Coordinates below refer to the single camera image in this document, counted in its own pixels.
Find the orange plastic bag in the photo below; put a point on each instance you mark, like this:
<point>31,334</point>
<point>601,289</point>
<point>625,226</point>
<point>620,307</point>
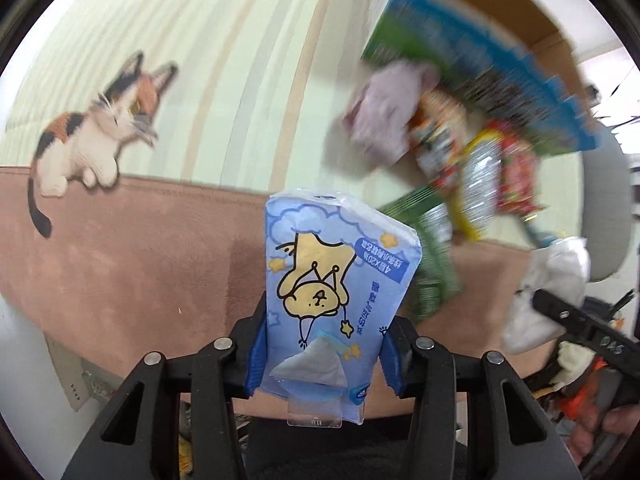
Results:
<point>576,396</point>

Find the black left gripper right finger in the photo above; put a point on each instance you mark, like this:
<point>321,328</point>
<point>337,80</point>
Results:
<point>509,436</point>

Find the white soft pack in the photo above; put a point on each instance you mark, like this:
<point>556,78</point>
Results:
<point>557,273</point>

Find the striped cat print rug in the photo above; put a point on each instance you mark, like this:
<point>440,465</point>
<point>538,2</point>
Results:
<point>171,257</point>

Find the silver yellow scrub pad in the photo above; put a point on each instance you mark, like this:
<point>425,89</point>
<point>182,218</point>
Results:
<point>474,200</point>

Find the green snack bag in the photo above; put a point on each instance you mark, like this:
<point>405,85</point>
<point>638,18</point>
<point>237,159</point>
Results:
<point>435,280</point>

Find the grey chair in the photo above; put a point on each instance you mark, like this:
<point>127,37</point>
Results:
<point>607,205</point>

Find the lilac fuzzy cloth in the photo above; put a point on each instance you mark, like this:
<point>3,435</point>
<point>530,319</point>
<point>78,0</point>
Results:
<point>377,119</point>

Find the red floral snack bag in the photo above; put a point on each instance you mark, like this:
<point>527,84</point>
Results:
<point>518,172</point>

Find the small light blue sachet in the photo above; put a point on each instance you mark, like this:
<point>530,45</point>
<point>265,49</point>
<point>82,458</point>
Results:
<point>537,235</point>

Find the open cardboard box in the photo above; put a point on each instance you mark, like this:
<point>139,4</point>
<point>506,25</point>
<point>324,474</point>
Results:
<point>503,57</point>

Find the blue cartoon tissue pack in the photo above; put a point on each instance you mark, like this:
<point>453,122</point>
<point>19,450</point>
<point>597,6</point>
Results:
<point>337,271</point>

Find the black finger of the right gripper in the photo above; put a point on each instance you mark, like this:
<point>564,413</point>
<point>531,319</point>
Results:
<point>617,349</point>

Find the orange panda snack bag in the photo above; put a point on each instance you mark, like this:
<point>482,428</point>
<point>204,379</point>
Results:
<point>437,134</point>

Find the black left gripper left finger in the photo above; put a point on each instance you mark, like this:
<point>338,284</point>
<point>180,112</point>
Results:
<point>136,434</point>

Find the person's hand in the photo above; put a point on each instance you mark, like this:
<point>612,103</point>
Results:
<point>620,422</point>

